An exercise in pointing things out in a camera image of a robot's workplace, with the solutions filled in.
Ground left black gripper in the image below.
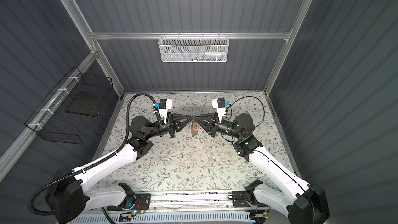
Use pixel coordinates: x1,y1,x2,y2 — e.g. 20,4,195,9
144,113,191,142

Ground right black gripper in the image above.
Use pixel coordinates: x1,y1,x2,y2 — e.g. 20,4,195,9
195,113,242,141

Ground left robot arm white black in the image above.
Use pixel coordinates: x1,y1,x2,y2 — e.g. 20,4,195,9
45,113,193,224

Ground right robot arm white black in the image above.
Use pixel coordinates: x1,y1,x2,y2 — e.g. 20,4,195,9
193,114,330,224

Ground marker pens in basket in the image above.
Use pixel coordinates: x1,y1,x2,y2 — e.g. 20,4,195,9
180,51,227,62

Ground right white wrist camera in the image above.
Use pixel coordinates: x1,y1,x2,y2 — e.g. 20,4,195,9
212,97,230,123

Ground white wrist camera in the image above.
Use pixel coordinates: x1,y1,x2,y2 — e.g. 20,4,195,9
212,97,230,123
154,99,172,125

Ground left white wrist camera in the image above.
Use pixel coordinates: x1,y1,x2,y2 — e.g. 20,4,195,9
154,99,172,125

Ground right thin black cable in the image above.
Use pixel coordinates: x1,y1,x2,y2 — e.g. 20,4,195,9
225,96,265,128

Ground white wire mesh basket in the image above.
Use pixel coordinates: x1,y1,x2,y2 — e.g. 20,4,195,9
158,37,230,63

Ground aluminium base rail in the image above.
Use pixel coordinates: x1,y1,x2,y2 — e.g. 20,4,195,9
105,189,271,214

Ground white slotted cable duct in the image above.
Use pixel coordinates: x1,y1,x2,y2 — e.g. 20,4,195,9
71,211,260,224

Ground black wire mesh basket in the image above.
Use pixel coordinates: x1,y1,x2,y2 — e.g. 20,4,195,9
25,69,114,145

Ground left black corrugated cable conduit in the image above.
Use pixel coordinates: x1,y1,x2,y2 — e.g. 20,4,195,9
27,93,158,216

